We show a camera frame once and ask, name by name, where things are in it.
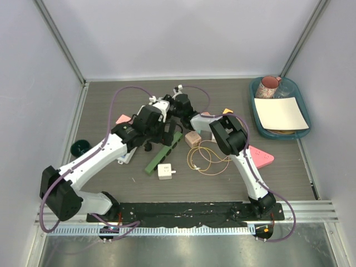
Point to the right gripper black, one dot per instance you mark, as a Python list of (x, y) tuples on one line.
[(169, 98)]

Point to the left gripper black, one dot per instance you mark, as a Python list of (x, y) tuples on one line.
[(164, 137)]

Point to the light pink cube adapter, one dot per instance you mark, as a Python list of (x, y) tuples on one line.
[(193, 139)]

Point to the peach USB charger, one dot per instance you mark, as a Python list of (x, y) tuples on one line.
[(207, 114)]

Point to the green power strip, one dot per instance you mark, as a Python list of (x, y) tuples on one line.
[(162, 154)]

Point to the yellow USB charger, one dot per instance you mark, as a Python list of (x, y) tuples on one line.
[(225, 111)]

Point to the pink power strip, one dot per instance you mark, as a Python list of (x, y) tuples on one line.
[(260, 158)]

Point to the white USB charger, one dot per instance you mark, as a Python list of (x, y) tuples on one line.
[(206, 135)]

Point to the white power strip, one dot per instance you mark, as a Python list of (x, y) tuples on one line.
[(127, 157)]

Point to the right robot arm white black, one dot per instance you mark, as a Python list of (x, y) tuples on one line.
[(232, 137)]

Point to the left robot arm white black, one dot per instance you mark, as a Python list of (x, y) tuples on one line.
[(61, 188)]

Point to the teal plastic tray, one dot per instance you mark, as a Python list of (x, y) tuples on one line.
[(279, 134)]

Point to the pink patterned mug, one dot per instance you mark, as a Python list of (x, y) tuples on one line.
[(267, 87)]

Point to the white paper sheet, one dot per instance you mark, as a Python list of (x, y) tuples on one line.
[(280, 114)]

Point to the clear plastic cup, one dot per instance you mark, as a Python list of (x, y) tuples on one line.
[(285, 89)]

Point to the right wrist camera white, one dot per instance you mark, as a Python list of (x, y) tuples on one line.
[(177, 91)]

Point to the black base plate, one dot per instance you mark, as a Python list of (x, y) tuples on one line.
[(190, 214)]

